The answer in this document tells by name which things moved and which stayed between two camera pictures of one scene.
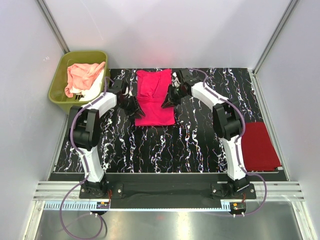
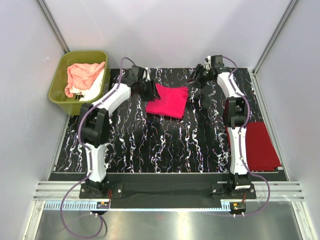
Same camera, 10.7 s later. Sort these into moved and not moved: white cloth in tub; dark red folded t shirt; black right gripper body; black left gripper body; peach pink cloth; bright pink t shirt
Moved: black left gripper body; bright pink t shirt; black right gripper body
Not moved: peach pink cloth; white cloth in tub; dark red folded t shirt
